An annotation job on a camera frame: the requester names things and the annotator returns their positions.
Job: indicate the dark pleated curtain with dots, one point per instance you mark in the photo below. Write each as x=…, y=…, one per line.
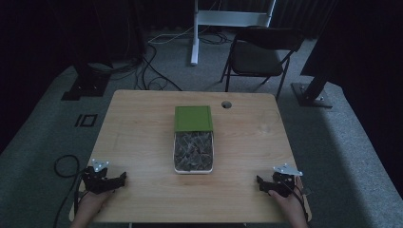
x=301, y=14

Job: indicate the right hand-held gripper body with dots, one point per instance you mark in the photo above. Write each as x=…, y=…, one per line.
x=283, y=182

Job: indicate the green box lid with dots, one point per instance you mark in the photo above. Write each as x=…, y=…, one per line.
x=192, y=118

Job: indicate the white metal stand frame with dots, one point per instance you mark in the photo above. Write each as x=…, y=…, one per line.
x=195, y=34

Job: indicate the black folding chair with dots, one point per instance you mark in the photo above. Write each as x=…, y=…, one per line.
x=258, y=58

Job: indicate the pile of tea bags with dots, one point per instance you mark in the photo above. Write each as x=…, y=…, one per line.
x=193, y=150

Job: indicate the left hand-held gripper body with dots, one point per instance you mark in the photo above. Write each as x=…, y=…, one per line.
x=95, y=180

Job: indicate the white rectangular box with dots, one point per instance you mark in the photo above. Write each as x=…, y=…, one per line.
x=193, y=172

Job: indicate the black slanted stand with base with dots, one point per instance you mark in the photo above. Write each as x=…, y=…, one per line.
x=312, y=91

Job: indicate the person's left hand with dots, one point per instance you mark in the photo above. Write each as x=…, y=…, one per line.
x=92, y=202

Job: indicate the black stand with flat base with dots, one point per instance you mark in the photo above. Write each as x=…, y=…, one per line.
x=87, y=84

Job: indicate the person's right hand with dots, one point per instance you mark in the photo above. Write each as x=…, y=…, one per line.
x=293, y=205

